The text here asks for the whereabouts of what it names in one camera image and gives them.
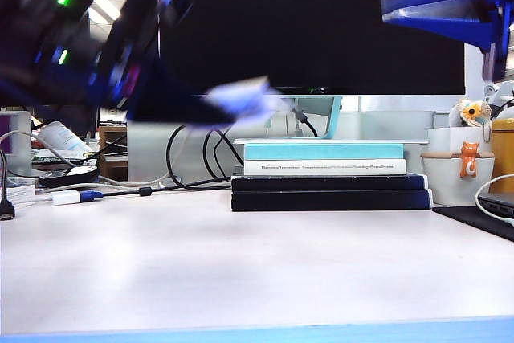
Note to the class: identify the wooden cabinet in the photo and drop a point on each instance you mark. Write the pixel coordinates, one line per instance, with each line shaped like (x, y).
(114, 150)

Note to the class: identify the teal and silver monitor stand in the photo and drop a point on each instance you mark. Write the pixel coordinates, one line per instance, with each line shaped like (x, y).
(333, 118)

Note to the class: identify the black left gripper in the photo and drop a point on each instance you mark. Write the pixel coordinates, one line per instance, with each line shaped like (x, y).
(124, 62)

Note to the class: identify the white square container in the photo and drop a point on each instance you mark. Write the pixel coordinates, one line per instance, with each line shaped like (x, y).
(441, 140)

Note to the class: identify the plush toy with sunflower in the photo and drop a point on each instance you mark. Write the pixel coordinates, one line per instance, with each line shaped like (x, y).
(470, 112)

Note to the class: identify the white book with printed spine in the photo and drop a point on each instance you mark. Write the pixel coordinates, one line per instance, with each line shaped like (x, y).
(321, 168)

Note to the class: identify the silver framed purple screen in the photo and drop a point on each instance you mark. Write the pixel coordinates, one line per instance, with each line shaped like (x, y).
(16, 146)

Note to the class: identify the ceiling light strip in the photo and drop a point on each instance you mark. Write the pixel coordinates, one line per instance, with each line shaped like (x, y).
(102, 11)

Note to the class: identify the grey laptop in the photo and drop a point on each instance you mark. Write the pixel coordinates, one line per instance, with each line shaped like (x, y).
(500, 202)

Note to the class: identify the black AOC computer monitor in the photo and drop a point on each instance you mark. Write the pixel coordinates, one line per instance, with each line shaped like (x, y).
(321, 37)

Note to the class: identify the white and purple tissue packet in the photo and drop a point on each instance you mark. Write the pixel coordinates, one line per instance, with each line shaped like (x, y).
(241, 98)

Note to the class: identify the white and blue plush toy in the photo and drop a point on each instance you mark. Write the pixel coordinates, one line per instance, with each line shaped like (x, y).
(502, 96)

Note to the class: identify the stack of printed papers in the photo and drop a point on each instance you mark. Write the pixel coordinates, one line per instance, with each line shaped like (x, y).
(52, 157)

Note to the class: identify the black mouse pad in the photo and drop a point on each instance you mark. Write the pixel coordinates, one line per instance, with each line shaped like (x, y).
(470, 218)

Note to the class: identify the teal book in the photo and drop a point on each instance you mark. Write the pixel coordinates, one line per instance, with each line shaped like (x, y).
(321, 152)

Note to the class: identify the white cup with wooden lid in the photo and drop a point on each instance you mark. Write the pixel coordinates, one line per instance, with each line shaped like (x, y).
(441, 182)

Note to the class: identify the thick black box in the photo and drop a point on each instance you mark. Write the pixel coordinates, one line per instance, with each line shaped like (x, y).
(321, 201)

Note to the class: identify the orange cat figurine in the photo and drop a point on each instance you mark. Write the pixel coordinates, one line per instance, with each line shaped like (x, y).
(468, 162)

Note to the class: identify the black oval monitor base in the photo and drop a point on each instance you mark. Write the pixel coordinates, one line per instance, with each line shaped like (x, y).
(68, 178)

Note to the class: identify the yellow jar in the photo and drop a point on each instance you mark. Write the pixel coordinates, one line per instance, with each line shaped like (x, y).
(504, 150)

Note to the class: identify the white partition board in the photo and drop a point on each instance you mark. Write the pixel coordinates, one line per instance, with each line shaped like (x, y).
(476, 74)

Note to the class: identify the small white card box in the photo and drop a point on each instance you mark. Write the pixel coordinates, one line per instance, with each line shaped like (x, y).
(20, 194)

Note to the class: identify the white bottle with blue print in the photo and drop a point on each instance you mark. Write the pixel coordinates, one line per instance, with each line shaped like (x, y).
(64, 136)

